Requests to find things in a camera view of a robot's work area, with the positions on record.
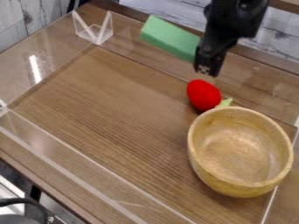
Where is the light wooden bowl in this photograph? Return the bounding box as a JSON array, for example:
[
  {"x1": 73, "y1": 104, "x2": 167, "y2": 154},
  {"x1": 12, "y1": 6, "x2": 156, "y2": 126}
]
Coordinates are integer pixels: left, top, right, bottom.
[{"x1": 187, "y1": 106, "x2": 295, "y2": 198}]

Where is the red plush strawberry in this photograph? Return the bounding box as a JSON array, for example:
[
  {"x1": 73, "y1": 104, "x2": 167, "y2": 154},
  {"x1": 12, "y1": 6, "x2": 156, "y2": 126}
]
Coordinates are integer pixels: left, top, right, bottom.
[{"x1": 187, "y1": 80, "x2": 232, "y2": 112}]

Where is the green rectangular block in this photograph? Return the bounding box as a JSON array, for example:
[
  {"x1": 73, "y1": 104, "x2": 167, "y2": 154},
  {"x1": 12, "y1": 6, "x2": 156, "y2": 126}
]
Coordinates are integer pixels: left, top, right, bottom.
[{"x1": 139, "y1": 15, "x2": 201, "y2": 63}]

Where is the clear acrylic tray wall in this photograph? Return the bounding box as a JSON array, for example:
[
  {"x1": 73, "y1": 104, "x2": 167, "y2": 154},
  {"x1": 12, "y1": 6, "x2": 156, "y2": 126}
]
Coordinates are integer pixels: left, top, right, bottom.
[{"x1": 0, "y1": 101, "x2": 196, "y2": 224}]

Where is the black cable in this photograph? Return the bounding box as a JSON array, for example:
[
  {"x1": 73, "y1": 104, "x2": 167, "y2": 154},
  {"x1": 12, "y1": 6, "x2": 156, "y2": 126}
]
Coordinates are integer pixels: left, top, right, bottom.
[{"x1": 0, "y1": 198, "x2": 52, "y2": 224}]

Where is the clear acrylic corner bracket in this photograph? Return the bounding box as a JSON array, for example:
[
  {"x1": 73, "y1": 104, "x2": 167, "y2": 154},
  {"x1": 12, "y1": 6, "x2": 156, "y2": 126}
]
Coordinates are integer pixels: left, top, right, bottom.
[{"x1": 71, "y1": 11, "x2": 113, "y2": 46}]

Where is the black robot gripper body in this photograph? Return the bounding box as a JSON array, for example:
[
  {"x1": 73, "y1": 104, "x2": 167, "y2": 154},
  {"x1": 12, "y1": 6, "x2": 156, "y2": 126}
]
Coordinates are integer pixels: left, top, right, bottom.
[{"x1": 203, "y1": 0, "x2": 269, "y2": 47}]

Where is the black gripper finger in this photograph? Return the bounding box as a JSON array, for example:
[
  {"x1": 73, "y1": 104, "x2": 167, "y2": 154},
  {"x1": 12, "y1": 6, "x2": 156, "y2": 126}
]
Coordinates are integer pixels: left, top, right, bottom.
[{"x1": 192, "y1": 38, "x2": 237, "y2": 77}]

